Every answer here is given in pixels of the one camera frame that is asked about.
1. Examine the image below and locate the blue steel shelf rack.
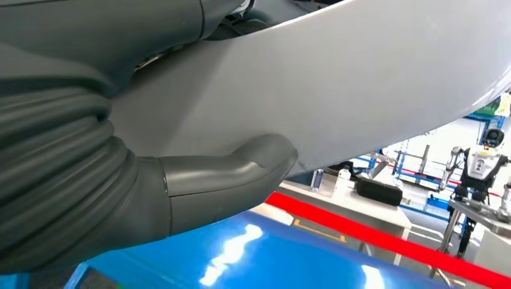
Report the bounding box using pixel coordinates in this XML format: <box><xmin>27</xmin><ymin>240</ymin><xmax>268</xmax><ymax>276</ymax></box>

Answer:
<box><xmin>0</xmin><ymin>210</ymin><xmax>454</xmax><ymax>289</ymax></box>

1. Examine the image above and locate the small white blue can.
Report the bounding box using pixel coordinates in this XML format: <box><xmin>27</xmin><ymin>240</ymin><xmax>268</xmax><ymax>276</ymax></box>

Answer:
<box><xmin>310</xmin><ymin>168</ymin><xmax>325</xmax><ymax>193</ymax></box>

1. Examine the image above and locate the clear plastic bottle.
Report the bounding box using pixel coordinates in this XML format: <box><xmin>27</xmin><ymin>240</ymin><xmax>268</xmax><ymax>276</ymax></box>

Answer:
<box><xmin>334</xmin><ymin>165</ymin><xmax>353</xmax><ymax>193</ymax></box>

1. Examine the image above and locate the white table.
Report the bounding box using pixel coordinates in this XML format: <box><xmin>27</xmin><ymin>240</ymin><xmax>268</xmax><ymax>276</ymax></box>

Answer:
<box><xmin>248</xmin><ymin>178</ymin><xmax>413</xmax><ymax>267</ymax></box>

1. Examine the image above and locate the black hard case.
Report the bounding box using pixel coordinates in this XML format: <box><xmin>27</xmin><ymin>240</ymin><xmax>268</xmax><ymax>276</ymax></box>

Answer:
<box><xmin>356</xmin><ymin>177</ymin><xmax>404</xmax><ymax>207</ymax></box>

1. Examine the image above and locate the red barrier belt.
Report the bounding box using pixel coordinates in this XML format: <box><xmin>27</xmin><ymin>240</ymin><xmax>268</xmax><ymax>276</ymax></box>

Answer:
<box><xmin>265</xmin><ymin>191</ymin><xmax>511</xmax><ymax>289</ymax></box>

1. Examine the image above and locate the black white humanoid robot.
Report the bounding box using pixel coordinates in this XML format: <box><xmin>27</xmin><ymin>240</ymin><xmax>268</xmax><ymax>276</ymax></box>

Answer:
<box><xmin>438</xmin><ymin>128</ymin><xmax>511</xmax><ymax>258</ymax></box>

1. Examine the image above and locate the steel table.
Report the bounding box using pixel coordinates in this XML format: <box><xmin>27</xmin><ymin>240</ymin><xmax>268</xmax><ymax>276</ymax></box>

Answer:
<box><xmin>428</xmin><ymin>198</ymin><xmax>511</xmax><ymax>280</ymax></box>

